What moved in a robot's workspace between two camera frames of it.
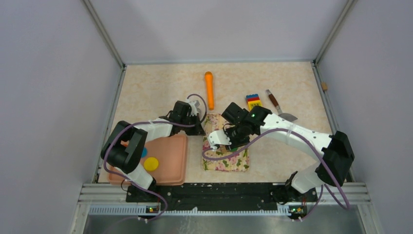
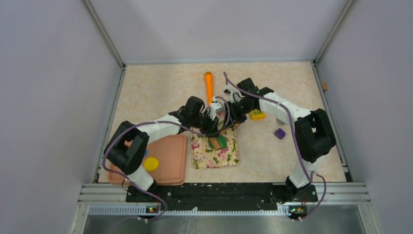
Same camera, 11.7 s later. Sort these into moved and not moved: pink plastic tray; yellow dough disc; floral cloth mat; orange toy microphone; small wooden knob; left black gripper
Moved: floral cloth mat; left black gripper
Not moved: yellow dough disc; small wooden knob; orange toy microphone; pink plastic tray
